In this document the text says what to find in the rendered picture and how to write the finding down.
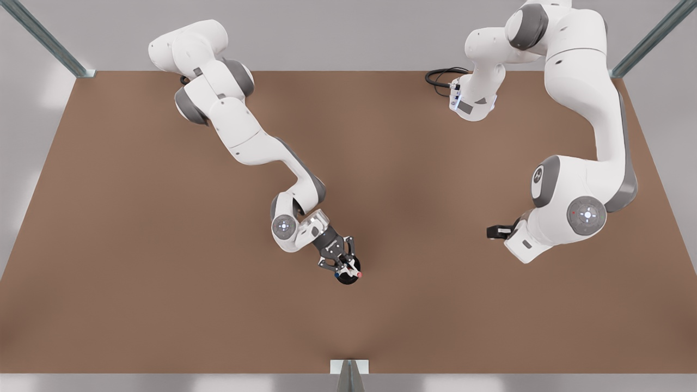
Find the silver frame post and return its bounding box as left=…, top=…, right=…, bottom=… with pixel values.
left=330, top=359, right=370, bottom=392
left=0, top=0, right=96, bottom=78
left=609, top=0, right=697, bottom=79

